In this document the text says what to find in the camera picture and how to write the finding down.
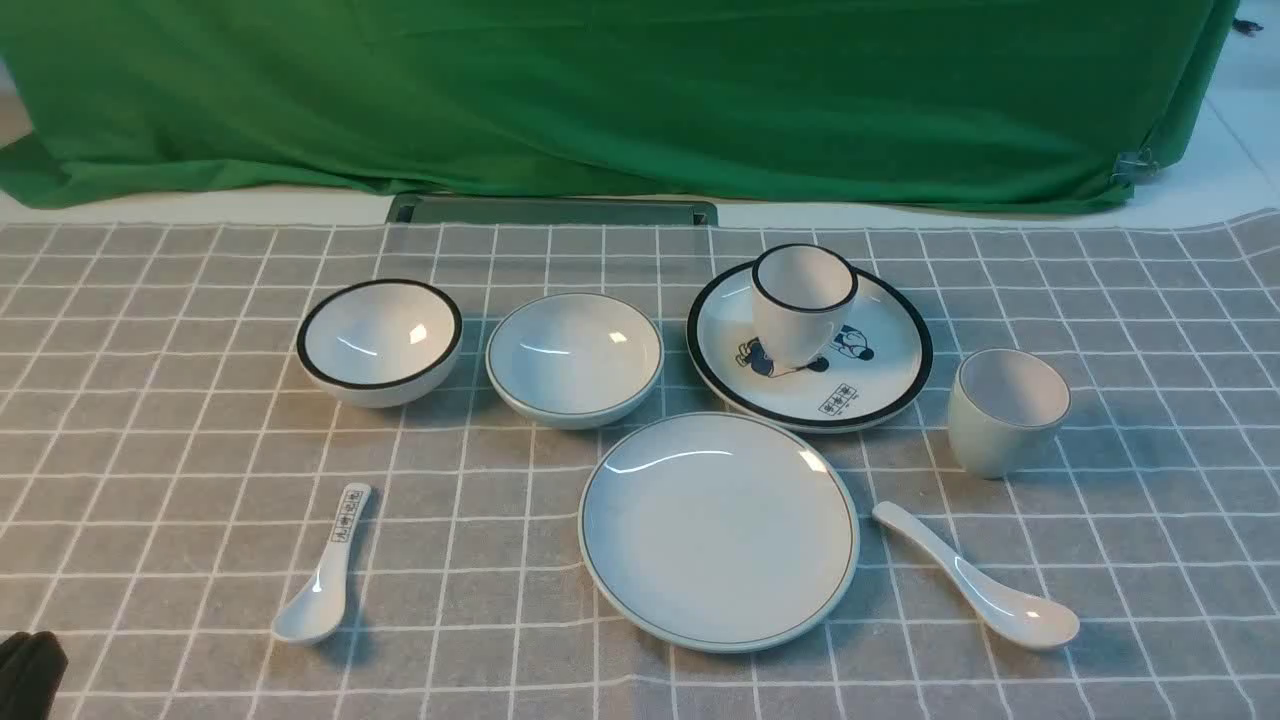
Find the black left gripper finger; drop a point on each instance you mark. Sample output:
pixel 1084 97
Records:
pixel 32 666

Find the pale green rimmed bowl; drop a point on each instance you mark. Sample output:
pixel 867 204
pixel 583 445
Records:
pixel 575 360

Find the plain white ceramic spoon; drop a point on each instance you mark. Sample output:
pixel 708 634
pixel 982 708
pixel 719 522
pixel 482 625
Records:
pixel 1031 621

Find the pale green cup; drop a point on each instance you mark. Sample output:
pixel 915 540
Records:
pixel 1004 405

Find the white spoon with characters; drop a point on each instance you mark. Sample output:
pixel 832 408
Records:
pixel 316 610

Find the black rimmed white bowl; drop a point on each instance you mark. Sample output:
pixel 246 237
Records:
pixel 381 343

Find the pale green rimmed plate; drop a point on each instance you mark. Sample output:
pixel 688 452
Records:
pixel 719 532

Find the black rimmed white cup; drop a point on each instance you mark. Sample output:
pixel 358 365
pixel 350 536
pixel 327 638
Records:
pixel 801 294

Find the black rimmed illustrated plate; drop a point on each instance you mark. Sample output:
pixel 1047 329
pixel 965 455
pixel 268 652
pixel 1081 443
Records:
pixel 875 366

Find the green backdrop cloth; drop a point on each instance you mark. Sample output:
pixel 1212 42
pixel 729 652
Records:
pixel 1006 106

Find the metal binder clip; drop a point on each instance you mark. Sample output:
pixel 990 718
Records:
pixel 1135 167

